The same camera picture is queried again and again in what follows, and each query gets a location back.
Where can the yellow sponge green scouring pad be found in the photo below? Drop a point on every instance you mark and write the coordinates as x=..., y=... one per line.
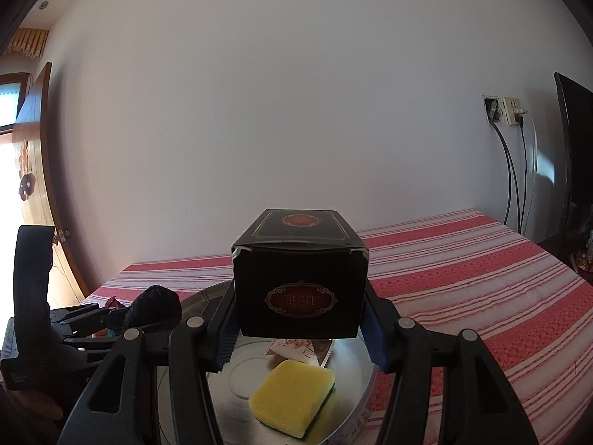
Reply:
x=292, y=394

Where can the red striped cloth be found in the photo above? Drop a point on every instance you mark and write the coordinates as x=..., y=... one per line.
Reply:
x=463, y=278

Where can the white wall socket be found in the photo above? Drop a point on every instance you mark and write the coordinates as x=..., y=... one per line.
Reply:
x=511, y=110

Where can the wooden door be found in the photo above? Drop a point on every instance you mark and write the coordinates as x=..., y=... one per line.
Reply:
x=41, y=148

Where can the window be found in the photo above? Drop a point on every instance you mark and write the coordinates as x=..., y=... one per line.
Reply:
x=11, y=102

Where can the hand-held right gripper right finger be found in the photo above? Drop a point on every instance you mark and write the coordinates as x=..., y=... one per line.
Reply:
x=376, y=336

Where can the round metal tin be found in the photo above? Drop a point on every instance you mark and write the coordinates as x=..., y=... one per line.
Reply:
x=241, y=380

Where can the yellow curtain valance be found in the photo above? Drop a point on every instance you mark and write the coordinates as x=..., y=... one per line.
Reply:
x=28, y=41

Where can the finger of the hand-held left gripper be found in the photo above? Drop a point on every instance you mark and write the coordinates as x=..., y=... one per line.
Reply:
x=88, y=317
x=90, y=342

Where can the black flat monitor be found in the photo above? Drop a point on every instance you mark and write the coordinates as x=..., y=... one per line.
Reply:
x=577, y=162

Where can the white snack packet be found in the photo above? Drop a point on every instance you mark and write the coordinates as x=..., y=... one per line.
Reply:
x=296, y=348

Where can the black box with red emblem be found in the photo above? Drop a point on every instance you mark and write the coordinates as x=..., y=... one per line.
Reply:
x=296, y=287

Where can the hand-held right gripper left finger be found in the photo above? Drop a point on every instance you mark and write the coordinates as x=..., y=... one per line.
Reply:
x=226, y=333

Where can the dark fuzzy ball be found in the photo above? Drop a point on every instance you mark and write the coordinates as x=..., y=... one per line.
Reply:
x=153, y=308

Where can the small red packet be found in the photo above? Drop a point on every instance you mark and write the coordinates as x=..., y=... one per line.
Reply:
x=111, y=302

